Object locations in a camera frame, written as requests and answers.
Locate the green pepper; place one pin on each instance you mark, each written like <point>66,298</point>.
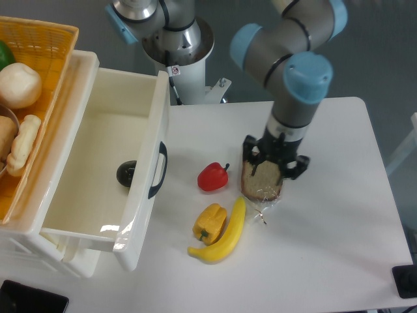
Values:
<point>6,56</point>

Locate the black device bottom left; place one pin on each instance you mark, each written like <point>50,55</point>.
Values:
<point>17,297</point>

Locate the yellow banana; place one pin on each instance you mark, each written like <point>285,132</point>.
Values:
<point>228,238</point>

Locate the long white bread roll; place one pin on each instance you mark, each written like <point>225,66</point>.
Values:
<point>22,145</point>

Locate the dark avocado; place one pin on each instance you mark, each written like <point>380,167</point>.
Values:
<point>125,173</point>

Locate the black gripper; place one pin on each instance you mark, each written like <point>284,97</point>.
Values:
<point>276,150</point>

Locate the bread slice in plastic bag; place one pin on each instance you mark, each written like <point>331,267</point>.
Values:
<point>261,185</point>

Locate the black device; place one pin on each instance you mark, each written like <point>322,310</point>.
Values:
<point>17,297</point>
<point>405,280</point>

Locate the red bell pepper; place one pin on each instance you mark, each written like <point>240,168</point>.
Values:
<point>213,177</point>

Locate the white drawer cabinet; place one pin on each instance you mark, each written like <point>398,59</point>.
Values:
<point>22,240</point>

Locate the black device bottom right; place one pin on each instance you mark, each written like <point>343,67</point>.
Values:
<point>405,280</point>

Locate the brown bread roll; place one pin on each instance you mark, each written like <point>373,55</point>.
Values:
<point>8,132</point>

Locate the yellow bell pepper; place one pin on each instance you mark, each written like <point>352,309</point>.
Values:
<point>210,223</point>

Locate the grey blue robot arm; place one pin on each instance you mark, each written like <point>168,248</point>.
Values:
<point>282,60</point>

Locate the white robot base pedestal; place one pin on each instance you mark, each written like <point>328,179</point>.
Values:
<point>183,54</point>

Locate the round white bun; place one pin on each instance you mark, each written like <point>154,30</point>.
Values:
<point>21,86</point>

